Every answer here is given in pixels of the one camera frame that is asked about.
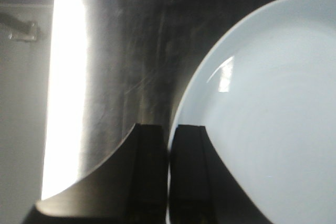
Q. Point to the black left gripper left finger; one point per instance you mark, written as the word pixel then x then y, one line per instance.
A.
pixel 130 186

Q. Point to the light blue plate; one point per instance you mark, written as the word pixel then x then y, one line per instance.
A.
pixel 266 95

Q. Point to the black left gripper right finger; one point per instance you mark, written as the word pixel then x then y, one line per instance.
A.
pixel 202 189

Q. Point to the grey bracket on floor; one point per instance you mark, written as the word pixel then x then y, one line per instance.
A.
pixel 19 30

